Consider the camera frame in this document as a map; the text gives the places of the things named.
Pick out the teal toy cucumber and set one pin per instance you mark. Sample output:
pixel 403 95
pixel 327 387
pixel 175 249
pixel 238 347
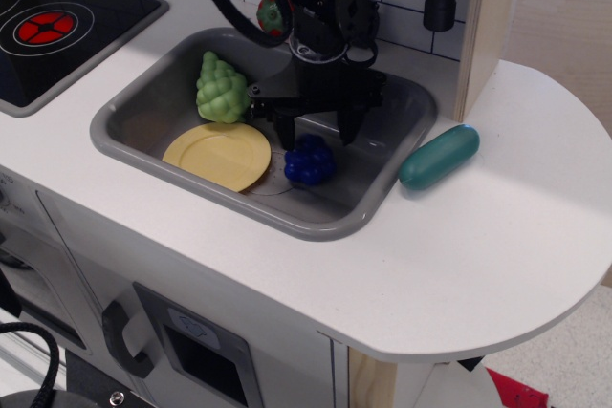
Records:
pixel 439 157

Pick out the red object on floor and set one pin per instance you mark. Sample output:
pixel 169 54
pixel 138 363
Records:
pixel 515 394

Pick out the black oven door handle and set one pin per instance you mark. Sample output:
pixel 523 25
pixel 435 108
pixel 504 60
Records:
pixel 114 321

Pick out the black toy stovetop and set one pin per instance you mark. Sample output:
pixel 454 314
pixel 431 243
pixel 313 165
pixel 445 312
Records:
pixel 48 45

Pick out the green toy grapes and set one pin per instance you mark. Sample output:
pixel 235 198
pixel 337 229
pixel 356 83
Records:
pixel 221 91

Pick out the blue toy blueberries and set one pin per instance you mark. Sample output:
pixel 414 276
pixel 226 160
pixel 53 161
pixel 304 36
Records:
pixel 312 161

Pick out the yellow toy plate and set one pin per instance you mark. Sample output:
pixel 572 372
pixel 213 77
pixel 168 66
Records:
pixel 234 156

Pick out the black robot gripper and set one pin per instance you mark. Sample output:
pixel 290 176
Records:
pixel 302 88

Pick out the wooden side panel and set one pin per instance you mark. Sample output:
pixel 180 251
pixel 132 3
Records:
pixel 484 42

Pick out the red toy strawberry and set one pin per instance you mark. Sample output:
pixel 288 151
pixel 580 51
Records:
pixel 270 18

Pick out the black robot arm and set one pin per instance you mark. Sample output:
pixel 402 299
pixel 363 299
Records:
pixel 323 31

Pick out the grey plastic sink basin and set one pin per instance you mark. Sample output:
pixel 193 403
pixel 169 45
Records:
pixel 138 125

